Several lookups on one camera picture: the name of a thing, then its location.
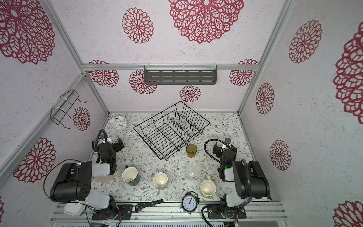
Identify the amber glass cup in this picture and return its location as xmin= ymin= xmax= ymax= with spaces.
xmin=186 ymin=144 xmax=198 ymax=158

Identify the dark green mug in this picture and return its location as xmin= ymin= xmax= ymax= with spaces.
xmin=122 ymin=165 xmax=140 ymax=186

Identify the clear glass cup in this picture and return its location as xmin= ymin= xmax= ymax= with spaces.
xmin=185 ymin=167 xmax=198 ymax=181

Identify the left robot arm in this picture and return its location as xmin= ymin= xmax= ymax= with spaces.
xmin=50 ymin=137 xmax=124 ymax=220

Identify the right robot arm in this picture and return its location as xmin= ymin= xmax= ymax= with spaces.
xmin=212 ymin=142 xmax=270 ymax=208

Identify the light green mug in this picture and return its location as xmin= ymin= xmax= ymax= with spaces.
xmin=200 ymin=176 xmax=216 ymax=199

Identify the cream cup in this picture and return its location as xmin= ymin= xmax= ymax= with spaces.
xmin=153 ymin=172 xmax=168 ymax=189

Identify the black alarm clock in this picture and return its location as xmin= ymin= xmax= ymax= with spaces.
xmin=181 ymin=191 xmax=200 ymax=215

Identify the black wristwatch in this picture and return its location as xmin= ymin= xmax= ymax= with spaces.
xmin=135 ymin=199 xmax=164 ymax=212

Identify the white square clock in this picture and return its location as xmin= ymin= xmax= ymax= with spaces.
xmin=63 ymin=202 xmax=85 ymax=216

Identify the black wire dish rack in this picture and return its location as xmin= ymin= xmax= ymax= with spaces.
xmin=134 ymin=101 xmax=210 ymax=160

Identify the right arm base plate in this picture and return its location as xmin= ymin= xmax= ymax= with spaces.
xmin=207 ymin=204 xmax=247 ymax=219

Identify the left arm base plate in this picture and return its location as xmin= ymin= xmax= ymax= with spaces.
xmin=92 ymin=204 xmax=133 ymax=220

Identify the black wire wall basket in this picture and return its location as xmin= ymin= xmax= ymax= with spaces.
xmin=50 ymin=89 xmax=86 ymax=129

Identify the grey wall shelf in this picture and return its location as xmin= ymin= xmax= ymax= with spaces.
xmin=143 ymin=65 xmax=218 ymax=85

